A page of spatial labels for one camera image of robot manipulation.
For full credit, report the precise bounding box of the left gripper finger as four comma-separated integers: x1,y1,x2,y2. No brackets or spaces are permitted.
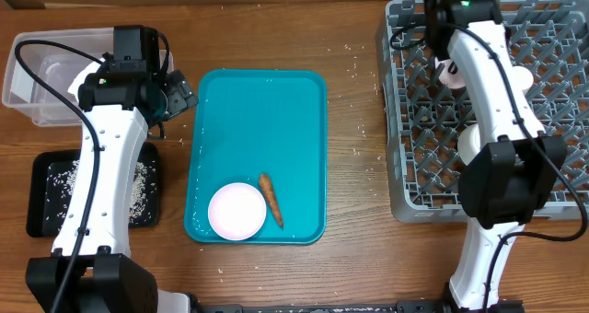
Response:
164,91,188,120
172,70,198,110

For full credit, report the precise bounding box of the large white dinner plate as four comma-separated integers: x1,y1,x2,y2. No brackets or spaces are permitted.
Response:
434,57,466,89

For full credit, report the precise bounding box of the white cup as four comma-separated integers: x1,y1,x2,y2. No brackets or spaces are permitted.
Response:
510,65,535,94

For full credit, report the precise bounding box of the orange carrot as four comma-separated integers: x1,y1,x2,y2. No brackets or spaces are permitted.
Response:
259,173,284,229

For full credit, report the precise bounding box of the pale green bowl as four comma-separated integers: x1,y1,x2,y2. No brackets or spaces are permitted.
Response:
457,123,481,166

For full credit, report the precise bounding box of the small pink plate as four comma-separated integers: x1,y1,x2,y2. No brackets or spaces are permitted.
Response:
207,182,267,241

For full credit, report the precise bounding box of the white paper napkin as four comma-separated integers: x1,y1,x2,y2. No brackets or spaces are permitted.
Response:
67,62,101,100

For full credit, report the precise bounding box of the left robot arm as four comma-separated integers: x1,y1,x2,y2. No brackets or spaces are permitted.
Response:
26,72,198,312

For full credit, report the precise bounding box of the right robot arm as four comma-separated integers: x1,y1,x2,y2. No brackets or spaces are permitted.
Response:
424,0,566,312

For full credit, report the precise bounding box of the clear plastic waste bin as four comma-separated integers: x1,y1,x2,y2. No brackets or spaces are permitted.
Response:
1,26,176,128

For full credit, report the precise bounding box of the grey dishwasher rack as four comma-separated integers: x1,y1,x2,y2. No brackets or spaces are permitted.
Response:
375,0,588,223

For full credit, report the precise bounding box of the teal serving tray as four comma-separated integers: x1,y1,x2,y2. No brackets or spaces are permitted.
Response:
184,69,328,245

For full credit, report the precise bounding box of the black plastic tray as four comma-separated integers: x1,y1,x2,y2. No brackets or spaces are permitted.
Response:
26,143,161,238

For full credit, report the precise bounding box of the pile of white rice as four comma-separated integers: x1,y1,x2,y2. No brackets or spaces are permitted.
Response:
44,160,158,227

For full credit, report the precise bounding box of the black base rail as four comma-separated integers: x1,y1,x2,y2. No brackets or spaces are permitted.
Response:
192,298,525,313

